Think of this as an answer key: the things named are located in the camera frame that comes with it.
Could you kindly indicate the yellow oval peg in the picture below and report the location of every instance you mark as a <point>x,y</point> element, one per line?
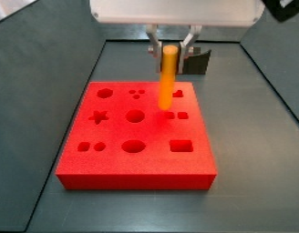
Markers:
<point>167,76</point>

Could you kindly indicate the red shape sorter board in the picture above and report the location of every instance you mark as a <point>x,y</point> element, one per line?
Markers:
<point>127,145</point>

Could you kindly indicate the black curved holder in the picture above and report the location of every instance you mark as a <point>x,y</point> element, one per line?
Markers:
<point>197,62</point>

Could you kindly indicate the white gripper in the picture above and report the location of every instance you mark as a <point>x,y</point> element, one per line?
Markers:
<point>239,13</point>

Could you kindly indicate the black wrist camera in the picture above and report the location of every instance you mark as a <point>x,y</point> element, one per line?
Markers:
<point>282,9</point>

